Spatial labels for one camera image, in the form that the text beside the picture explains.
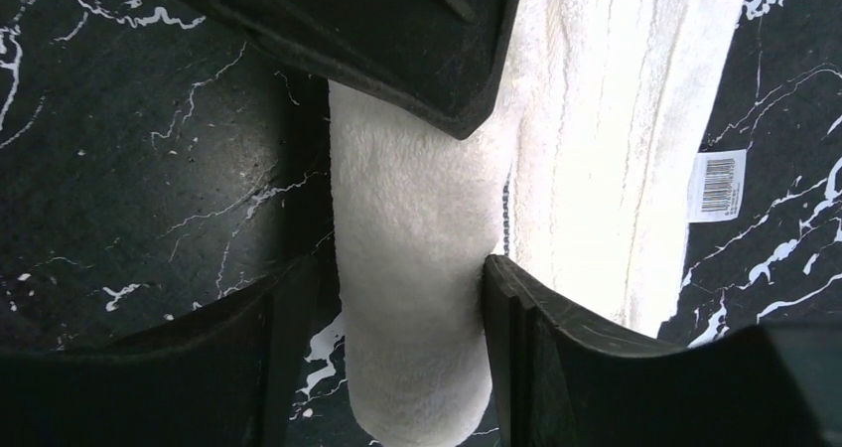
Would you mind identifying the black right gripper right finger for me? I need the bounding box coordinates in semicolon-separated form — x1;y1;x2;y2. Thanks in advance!
482;255;841;446

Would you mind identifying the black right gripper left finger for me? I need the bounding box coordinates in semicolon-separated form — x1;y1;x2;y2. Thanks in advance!
1;257;319;446

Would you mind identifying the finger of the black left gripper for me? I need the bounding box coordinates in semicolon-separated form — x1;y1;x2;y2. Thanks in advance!
180;0;519;140

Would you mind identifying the white towel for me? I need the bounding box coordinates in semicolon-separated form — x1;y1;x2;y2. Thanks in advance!
329;0;744;446

